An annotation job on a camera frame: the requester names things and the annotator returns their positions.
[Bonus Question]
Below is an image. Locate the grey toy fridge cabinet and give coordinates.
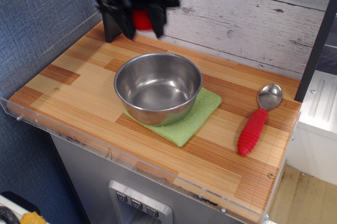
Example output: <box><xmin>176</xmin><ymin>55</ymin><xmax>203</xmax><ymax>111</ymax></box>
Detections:
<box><xmin>52</xmin><ymin>136</ymin><xmax>239</xmax><ymax>223</ymax></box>

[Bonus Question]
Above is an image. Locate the silver dispenser button panel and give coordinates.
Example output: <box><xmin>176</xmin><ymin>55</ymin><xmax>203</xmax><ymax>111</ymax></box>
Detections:
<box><xmin>108</xmin><ymin>179</ymin><xmax>173</xmax><ymax>223</ymax></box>

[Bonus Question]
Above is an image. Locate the black right vertical post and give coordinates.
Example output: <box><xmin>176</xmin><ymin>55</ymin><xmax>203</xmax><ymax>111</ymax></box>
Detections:
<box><xmin>294</xmin><ymin>0</ymin><xmax>336</xmax><ymax>102</ymax></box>

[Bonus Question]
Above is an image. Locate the white side appliance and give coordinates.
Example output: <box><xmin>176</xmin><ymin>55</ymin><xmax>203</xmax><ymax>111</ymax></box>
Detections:
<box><xmin>286</xmin><ymin>71</ymin><xmax>336</xmax><ymax>185</ymax></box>

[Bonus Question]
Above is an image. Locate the clear acrylic edge guard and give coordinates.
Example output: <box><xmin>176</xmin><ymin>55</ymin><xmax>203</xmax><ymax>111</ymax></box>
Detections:
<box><xmin>1</xmin><ymin>23</ymin><xmax>300</xmax><ymax>223</ymax></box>

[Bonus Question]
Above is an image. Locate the red toy vegetable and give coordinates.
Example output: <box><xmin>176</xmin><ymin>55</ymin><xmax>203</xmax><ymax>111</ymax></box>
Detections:
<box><xmin>132</xmin><ymin>0</ymin><xmax>153</xmax><ymax>31</ymax></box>

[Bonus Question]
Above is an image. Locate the black left vertical post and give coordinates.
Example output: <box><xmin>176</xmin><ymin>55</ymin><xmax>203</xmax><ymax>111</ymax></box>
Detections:
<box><xmin>101</xmin><ymin>12</ymin><xmax>121</xmax><ymax>43</ymax></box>

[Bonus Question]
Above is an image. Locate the green cloth mat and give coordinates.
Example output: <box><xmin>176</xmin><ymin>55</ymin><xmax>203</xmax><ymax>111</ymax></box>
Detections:
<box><xmin>123</xmin><ymin>87</ymin><xmax>222</xmax><ymax>148</ymax></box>

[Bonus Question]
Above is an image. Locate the black yellow object corner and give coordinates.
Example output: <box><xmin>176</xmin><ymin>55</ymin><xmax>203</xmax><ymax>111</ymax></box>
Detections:
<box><xmin>1</xmin><ymin>191</ymin><xmax>40</xmax><ymax>221</ymax></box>

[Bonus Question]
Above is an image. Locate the stainless steel pot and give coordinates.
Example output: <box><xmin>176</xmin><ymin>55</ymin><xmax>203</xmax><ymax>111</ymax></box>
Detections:
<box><xmin>114</xmin><ymin>53</ymin><xmax>203</xmax><ymax>126</ymax></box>

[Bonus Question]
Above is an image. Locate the red handled metal spoon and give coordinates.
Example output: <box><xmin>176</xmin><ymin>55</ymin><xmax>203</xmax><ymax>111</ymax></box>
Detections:
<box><xmin>237</xmin><ymin>84</ymin><xmax>282</xmax><ymax>156</ymax></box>

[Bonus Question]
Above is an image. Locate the black vertical post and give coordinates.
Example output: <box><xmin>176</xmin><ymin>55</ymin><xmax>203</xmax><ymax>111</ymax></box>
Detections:
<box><xmin>294</xmin><ymin>0</ymin><xmax>336</xmax><ymax>102</ymax></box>
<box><xmin>101</xmin><ymin>12</ymin><xmax>121</xmax><ymax>43</ymax></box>

